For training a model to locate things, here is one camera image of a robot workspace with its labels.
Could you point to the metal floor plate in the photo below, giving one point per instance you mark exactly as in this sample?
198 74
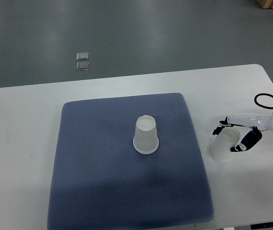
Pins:
82 66
82 56

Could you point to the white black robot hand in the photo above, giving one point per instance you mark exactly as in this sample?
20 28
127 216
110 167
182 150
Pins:
258 123

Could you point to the lower metal floor plate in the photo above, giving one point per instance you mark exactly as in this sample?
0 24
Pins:
82 66

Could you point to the black table control panel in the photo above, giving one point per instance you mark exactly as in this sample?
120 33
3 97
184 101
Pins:
261 226

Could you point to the upper metal floor plate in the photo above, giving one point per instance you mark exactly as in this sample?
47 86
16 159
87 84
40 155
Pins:
82 56

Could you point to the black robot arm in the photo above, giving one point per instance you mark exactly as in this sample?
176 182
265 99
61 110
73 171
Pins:
257 124

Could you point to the white paper cup on mat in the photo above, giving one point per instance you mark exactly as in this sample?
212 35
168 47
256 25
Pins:
145 139

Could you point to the blue textured cushion mat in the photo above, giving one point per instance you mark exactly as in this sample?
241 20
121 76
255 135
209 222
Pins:
100 182

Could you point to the white paper cup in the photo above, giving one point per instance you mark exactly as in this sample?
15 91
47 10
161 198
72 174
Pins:
145 139
219 148

